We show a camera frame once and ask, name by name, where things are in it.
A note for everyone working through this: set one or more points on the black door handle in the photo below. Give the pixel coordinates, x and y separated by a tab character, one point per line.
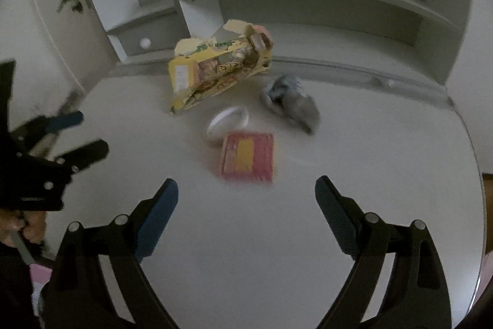
75	6

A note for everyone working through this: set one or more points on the person left hand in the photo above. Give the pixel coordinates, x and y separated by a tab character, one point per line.
32	225

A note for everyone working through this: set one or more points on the yellow torn cardboard box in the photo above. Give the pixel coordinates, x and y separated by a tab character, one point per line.
205	67

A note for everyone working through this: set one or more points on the pink bed cover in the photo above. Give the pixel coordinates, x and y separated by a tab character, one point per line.
40	276

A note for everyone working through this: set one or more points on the red yellow flat box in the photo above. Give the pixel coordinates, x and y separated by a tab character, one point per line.
248	156

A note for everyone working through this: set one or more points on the crumpled grey patterned wrapper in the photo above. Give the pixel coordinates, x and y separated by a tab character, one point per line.
286	96

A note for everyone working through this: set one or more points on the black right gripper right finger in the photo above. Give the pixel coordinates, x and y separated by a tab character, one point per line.
417	294

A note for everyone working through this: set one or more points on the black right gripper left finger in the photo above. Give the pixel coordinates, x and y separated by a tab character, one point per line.
77	294

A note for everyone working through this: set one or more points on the white door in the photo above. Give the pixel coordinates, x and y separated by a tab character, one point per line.
56	54

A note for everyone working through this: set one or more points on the grey drawer with white knob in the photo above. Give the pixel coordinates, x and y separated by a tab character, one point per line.
153	35

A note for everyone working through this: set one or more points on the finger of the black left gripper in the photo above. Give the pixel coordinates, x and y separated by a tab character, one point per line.
36	129
84	156

